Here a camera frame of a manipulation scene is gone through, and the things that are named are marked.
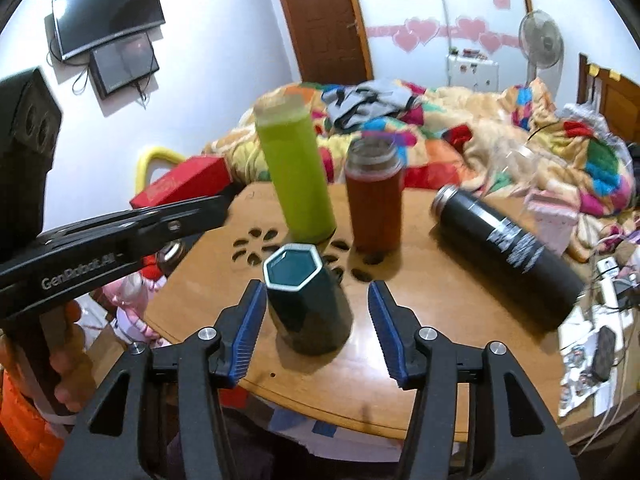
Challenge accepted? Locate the dark teal hexagonal cup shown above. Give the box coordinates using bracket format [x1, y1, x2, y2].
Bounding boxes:
[262, 243, 354, 356]

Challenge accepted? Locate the frosted sliding wardrobe with hearts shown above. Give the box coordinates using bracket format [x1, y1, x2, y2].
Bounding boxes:
[359, 0, 527, 90]

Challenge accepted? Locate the standing electric fan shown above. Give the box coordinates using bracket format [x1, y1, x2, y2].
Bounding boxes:
[518, 10, 564, 82]

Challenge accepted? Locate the red box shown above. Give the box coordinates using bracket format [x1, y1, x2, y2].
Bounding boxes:
[129, 155, 232, 209]

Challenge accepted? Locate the black thermos lying down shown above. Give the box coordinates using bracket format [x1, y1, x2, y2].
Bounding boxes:
[432, 184, 586, 330]

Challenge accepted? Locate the black phone on papers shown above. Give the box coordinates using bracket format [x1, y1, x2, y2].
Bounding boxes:
[590, 326, 616, 382]

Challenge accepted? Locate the white small cabinet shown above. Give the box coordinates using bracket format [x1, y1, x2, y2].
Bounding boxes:
[447, 54, 499, 92]

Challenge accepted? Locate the green tall bottle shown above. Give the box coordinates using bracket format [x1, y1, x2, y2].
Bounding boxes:
[254, 94, 336, 244]

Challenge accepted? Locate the pink notebook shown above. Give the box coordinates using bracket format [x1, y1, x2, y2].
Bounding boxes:
[525, 190, 579, 256]

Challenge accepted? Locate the orange sleeve forearm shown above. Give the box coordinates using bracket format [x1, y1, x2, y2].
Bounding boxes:
[1, 372, 64, 479]

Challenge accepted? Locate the red-brown bottle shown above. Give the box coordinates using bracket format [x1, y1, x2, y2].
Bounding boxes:
[344, 136, 404, 254]

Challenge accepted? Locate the clear glass jar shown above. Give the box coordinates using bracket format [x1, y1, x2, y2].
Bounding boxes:
[480, 138, 539, 197]

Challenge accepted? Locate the small black wall monitor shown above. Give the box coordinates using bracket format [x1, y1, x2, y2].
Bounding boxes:
[89, 32, 160, 100]

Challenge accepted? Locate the black bag on bed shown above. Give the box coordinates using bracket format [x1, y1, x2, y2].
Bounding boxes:
[627, 142, 640, 179]

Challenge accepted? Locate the colourful patchwork quilt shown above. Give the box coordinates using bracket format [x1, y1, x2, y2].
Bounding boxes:
[202, 77, 637, 264]

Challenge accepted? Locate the person's hand holding gripper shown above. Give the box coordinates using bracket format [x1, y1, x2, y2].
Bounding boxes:
[1, 300, 96, 413]

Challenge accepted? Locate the grey clothing on bed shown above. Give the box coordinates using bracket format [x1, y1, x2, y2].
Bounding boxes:
[321, 79, 418, 131]

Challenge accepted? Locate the wooden headboard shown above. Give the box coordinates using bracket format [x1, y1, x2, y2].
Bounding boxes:
[576, 53, 640, 143]

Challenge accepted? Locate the brown wooden door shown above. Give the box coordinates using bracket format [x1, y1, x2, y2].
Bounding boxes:
[280, 0, 373, 84]

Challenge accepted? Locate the yellow curved tube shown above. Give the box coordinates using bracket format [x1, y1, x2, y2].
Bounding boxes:
[134, 146, 186, 194]

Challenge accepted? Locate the wall-mounted black television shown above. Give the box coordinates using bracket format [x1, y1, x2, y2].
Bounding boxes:
[52, 0, 165, 61]

